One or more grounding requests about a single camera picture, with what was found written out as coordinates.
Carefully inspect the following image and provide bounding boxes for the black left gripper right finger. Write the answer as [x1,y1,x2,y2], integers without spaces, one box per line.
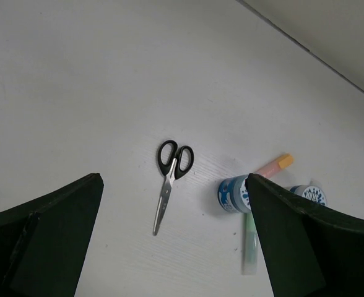
[246,174,364,296]

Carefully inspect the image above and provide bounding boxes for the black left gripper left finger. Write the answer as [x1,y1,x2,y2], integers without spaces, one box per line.
[0,173,103,296]

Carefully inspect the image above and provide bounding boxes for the blue white round jar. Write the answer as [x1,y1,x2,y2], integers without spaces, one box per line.
[288,179,327,207]
[218,175,251,213]

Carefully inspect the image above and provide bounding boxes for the green highlighter clear cap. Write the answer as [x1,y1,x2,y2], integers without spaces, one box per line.
[242,212,258,275]

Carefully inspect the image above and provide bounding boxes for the pink highlighter yellow cap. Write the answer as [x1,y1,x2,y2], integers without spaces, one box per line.
[255,153,294,179]

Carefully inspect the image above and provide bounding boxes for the black handled scissors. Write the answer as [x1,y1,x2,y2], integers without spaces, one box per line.
[152,139,195,236]

